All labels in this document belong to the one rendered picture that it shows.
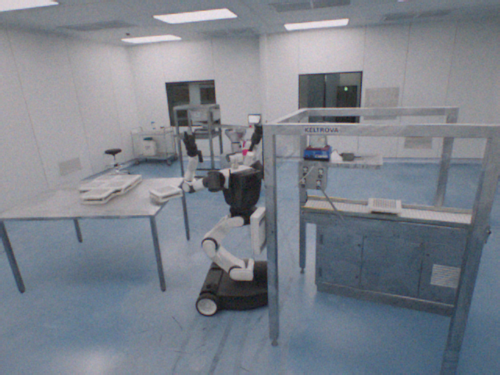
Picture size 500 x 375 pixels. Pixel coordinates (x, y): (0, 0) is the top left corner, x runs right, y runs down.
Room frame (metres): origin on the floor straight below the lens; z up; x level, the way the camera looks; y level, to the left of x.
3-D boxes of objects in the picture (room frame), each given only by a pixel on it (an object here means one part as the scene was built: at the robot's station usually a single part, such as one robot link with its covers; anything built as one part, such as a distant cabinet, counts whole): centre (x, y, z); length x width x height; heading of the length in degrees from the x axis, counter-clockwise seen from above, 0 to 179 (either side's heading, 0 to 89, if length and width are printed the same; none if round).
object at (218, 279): (2.40, 0.14, 0.19); 0.64 x 0.52 x 0.33; 84
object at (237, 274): (2.39, 0.11, 0.28); 0.21 x 0.20 x 0.13; 84
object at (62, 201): (3.07, 1.56, 0.80); 1.50 x 1.10 x 0.04; 87
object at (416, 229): (2.28, -1.09, 0.76); 1.30 x 0.29 x 0.10; 68
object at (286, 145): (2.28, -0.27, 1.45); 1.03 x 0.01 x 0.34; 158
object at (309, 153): (2.46, -0.56, 1.30); 0.21 x 0.20 x 0.09; 158
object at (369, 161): (2.44, -0.74, 1.24); 0.62 x 0.38 x 0.04; 68
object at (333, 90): (7.28, -1.87, 1.43); 1.38 x 0.01 x 1.16; 76
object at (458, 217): (2.28, -1.09, 0.79); 1.35 x 0.25 x 0.05; 68
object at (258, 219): (1.79, -0.05, 0.96); 0.17 x 0.06 x 0.26; 158
